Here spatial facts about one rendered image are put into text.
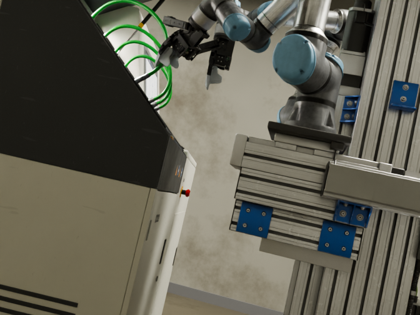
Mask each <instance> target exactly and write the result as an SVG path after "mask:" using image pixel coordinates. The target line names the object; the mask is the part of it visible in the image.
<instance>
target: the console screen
mask: <svg viewBox="0 0 420 315"><path fill-rule="evenodd" d="M144 55H147V56H151V53H150V52H149V49H148V48H147V47H146V46H144ZM151 57H152V56H151ZM154 68H156V66H155V63H154V62H152V61H151V60H149V59H146V58H144V74H146V73H148V72H150V71H152V70H153V69H154ZM144 92H145V94H146V96H147V97H148V98H154V97H156V96H157V95H158V72H156V73H155V74H153V75H152V76H151V77H149V78H148V79H146V80H144Z"/></svg>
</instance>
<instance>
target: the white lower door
mask: <svg viewBox="0 0 420 315"><path fill-rule="evenodd" d="M177 196H178V195H177V194H174V193H170V192H163V191H157V194H156V199H155V202H154V207H153V210H152V215H151V220H150V223H149V228H148V232H147V236H146V241H145V245H144V249H143V252H142V258H141V262H140V265H139V271H138V274H137V278H136V283H135V287H134V291H133V294H132V299H131V304H130V307H129V312H128V315H149V313H150V310H151V306H152V302H153V297H154V292H155V289H156V284H157V281H158V276H159V271H160V268H161V263H162V260H163V255H164V250H165V247H166V241H167V238H168V234H169V228H170V225H171V220H172V217H173V212H174V207H175V204H176V199H177Z"/></svg>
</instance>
